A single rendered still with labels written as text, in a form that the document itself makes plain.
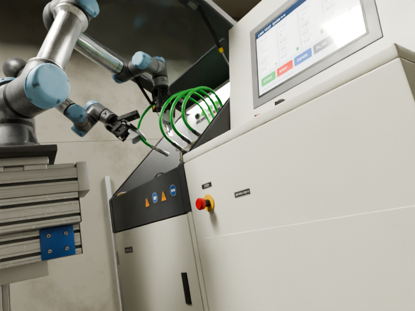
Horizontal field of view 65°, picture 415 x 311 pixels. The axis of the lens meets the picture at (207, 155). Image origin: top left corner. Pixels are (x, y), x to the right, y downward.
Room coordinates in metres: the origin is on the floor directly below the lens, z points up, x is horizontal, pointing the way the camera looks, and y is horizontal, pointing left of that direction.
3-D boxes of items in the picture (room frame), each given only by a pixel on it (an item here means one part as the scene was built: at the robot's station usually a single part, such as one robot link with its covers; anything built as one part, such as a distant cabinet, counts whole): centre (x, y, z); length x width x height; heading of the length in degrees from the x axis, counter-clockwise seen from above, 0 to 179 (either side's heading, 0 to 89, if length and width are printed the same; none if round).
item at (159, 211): (1.35, 0.29, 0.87); 0.62 x 0.04 x 0.16; 39
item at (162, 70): (1.46, 0.16, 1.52); 0.09 x 0.08 x 0.11; 154
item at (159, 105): (1.46, 0.16, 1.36); 0.09 x 0.08 x 0.12; 129
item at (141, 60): (1.38, 0.22, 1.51); 0.11 x 0.11 x 0.08; 64
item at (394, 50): (0.86, -0.22, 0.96); 0.70 x 0.22 x 0.03; 39
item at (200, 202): (0.98, 0.04, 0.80); 0.05 x 0.04 x 0.05; 39
